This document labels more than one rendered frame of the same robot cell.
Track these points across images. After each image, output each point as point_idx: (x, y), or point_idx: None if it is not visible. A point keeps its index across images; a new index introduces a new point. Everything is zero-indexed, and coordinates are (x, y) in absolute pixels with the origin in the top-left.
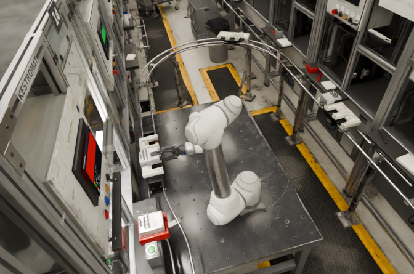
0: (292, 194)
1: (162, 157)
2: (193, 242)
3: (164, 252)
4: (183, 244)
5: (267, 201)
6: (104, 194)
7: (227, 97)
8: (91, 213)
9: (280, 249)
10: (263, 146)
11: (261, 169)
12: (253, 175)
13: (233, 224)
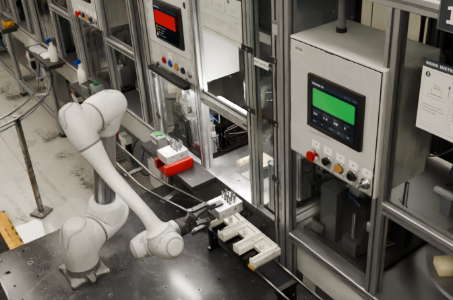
0: (16, 294)
1: (208, 218)
2: None
3: (174, 201)
4: (157, 212)
5: (54, 276)
6: (172, 61)
7: (75, 104)
8: (154, 30)
9: (43, 236)
10: None
11: None
12: (66, 226)
13: None
